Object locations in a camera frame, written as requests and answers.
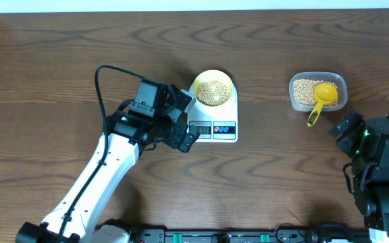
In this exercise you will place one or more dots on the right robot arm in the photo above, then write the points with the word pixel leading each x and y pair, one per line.
pixel 366 142

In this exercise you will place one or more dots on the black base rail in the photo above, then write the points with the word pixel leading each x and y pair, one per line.
pixel 221 235

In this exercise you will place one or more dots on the yellow plastic measuring scoop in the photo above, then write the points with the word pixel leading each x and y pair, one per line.
pixel 324 94

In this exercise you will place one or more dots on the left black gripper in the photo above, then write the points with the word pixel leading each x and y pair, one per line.
pixel 174 138

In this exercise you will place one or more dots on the pale yellow bowl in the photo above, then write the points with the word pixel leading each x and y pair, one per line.
pixel 214 75

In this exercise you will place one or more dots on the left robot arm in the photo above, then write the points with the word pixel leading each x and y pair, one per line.
pixel 136 126

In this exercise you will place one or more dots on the white digital kitchen scale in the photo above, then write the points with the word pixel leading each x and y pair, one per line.
pixel 216 124

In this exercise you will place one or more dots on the soybeans in bowl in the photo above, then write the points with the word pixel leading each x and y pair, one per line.
pixel 213 93

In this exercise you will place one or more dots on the clear plastic container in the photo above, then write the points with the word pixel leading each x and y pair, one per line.
pixel 339 103

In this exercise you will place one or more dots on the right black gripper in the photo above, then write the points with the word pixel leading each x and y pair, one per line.
pixel 345 142

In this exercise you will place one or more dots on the soybeans in container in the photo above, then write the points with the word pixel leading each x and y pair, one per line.
pixel 304 90

